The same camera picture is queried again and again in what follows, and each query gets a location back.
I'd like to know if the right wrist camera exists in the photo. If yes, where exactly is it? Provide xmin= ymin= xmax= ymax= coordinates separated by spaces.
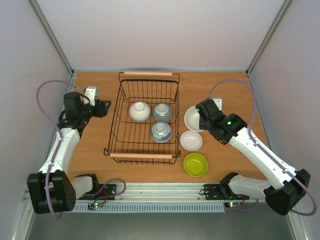
xmin=211 ymin=97 xmax=223 ymax=111

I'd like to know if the white bowl orange outside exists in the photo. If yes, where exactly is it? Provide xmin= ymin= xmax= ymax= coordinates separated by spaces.
xmin=184 ymin=105 xmax=203 ymax=133

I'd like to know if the small white bowl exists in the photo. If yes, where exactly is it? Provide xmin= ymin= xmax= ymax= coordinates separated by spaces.
xmin=180 ymin=130 xmax=203 ymax=152

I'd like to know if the grey dotted bowl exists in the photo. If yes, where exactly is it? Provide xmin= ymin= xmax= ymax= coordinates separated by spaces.
xmin=152 ymin=103 xmax=174 ymax=123

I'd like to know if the aluminium mounting rail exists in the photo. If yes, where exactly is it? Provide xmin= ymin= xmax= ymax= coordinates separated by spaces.
xmin=74 ymin=175 xmax=271 ymax=203

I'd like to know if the small circuit board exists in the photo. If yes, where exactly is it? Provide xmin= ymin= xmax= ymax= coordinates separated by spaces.
xmin=224 ymin=201 xmax=245 ymax=209
xmin=87 ymin=202 xmax=104 ymax=211

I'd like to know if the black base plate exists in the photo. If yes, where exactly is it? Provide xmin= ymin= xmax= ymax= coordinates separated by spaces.
xmin=70 ymin=183 xmax=118 ymax=201
xmin=199 ymin=183 xmax=250 ymax=201

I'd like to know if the black wire dish rack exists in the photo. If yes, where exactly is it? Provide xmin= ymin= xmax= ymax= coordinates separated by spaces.
xmin=103 ymin=71 xmax=181 ymax=165

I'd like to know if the right small circuit board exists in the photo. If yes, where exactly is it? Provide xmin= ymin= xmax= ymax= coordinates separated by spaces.
xmin=224 ymin=201 xmax=245 ymax=209

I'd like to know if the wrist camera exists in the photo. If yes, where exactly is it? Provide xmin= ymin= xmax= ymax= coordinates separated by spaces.
xmin=83 ymin=86 xmax=99 ymax=106
xmin=211 ymin=97 xmax=223 ymax=111

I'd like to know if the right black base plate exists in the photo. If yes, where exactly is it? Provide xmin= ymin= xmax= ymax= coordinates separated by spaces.
xmin=199 ymin=183 xmax=250 ymax=201

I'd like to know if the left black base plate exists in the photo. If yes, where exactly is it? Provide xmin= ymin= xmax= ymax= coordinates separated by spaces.
xmin=70 ymin=183 xmax=118 ymax=201

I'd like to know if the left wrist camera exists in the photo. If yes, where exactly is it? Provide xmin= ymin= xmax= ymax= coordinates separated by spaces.
xmin=83 ymin=86 xmax=99 ymax=106

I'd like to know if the left small circuit board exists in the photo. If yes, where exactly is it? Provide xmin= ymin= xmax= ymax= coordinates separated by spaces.
xmin=87 ymin=202 xmax=104 ymax=211

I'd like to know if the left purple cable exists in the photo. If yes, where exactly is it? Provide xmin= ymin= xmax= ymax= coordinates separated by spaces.
xmin=36 ymin=79 xmax=86 ymax=220

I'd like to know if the grey slotted cable duct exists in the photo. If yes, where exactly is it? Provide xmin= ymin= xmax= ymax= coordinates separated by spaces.
xmin=72 ymin=202 xmax=225 ymax=214

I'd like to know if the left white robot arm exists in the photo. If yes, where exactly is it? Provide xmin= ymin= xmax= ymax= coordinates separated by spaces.
xmin=27 ymin=86 xmax=111 ymax=214

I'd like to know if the white ribbed bowl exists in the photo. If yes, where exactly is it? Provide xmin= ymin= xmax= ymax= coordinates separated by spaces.
xmin=129 ymin=101 xmax=151 ymax=123

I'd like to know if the green plastic bowl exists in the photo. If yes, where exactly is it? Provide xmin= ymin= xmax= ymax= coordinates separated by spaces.
xmin=183 ymin=152 xmax=208 ymax=177

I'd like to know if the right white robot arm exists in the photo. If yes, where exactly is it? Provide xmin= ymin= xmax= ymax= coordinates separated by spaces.
xmin=195 ymin=99 xmax=311 ymax=216

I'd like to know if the blue floral white bowl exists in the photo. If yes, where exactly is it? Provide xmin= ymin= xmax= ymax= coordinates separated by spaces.
xmin=150 ymin=121 xmax=173 ymax=143

